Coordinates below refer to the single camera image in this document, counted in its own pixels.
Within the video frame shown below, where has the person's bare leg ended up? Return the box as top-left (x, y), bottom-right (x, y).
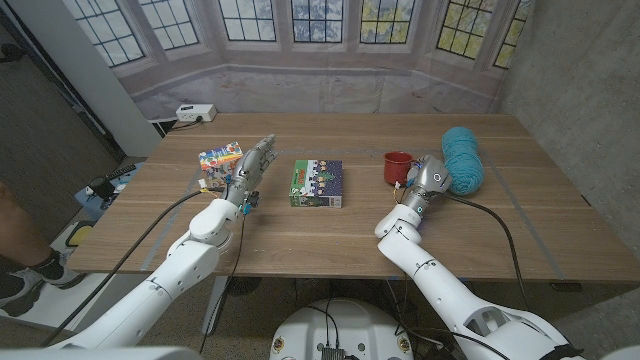
top-left (0, 182), bottom-right (51, 266)

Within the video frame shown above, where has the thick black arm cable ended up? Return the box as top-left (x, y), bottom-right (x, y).
top-left (39, 189), bottom-right (214, 349)
top-left (444, 193), bottom-right (531, 311)

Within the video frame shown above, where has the green christmas puzzle box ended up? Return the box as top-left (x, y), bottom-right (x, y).
top-left (288, 159), bottom-right (344, 209)

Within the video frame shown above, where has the grey sneaker with black sock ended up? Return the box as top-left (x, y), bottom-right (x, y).
top-left (29, 249), bottom-right (86, 290)

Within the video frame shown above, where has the dark grey sneaker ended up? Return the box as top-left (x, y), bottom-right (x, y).
top-left (0, 272), bottom-right (44, 318)

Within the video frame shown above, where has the thin black left wrist cable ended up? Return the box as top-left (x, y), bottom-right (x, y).
top-left (198, 207), bottom-right (246, 355)

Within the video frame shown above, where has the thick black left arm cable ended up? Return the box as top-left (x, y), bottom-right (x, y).
top-left (39, 189), bottom-right (214, 349)

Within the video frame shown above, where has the printed window backdrop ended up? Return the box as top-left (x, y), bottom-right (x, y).
top-left (62, 0), bottom-right (534, 121)

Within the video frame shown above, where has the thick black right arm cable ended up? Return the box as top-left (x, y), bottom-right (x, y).
top-left (444, 193), bottom-right (531, 311)

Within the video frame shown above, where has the teal yarn skein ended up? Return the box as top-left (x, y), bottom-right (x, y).
top-left (441, 125), bottom-right (486, 197)

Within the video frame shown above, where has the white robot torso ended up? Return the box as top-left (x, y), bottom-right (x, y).
top-left (269, 298), bottom-right (415, 360)

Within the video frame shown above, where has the black round device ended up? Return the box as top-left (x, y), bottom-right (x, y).
top-left (88, 177), bottom-right (116, 201)

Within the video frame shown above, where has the colourful printed small box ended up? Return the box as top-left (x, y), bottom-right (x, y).
top-left (198, 141), bottom-right (245, 189)

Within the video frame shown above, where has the yellow black foot pedal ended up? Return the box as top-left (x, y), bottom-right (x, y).
top-left (65, 221), bottom-right (96, 249)

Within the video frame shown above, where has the black remote control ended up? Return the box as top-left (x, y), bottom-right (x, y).
top-left (103, 163), bottom-right (137, 181)

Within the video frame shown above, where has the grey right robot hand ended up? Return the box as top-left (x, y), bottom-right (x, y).
top-left (399, 154), bottom-right (453, 216)

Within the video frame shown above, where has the black round floor fan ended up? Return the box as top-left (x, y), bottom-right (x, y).
top-left (225, 276), bottom-right (262, 297)

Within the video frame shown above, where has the red speckled enamel cup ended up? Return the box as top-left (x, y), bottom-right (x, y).
top-left (383, 151), bottom-right (415, 187)

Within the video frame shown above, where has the grey metal table leg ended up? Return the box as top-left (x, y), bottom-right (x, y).
top-left (201, 276), bottom-right (230, 336)

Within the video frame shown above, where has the white power strip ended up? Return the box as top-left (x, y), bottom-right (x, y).
top-left (175, 103), bottom-right (218, 124)

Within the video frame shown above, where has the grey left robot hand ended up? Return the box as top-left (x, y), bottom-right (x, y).
top-left (224, 133), bottom-right (278, 209)

